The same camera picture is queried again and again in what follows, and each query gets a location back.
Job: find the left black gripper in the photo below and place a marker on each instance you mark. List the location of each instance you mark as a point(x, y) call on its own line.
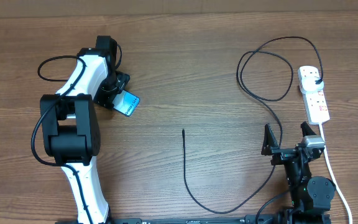
point(105, 99)

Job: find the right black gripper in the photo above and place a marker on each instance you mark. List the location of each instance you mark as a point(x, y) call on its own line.
point(269, 144)

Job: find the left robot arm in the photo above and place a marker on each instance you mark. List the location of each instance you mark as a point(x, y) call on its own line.
point(70, 126)

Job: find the smartphone with light screen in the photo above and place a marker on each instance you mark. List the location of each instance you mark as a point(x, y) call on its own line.
point(126, 103)

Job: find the white charger plug adapter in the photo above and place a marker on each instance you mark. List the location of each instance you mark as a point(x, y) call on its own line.
point(310, 85)

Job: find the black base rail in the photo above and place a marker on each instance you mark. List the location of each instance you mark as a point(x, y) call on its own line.
point(248, 219)

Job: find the white power strip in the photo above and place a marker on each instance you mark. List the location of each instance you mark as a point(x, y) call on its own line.
point(315, 103)

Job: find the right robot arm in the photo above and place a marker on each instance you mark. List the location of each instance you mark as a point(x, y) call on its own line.
point(310, 195)

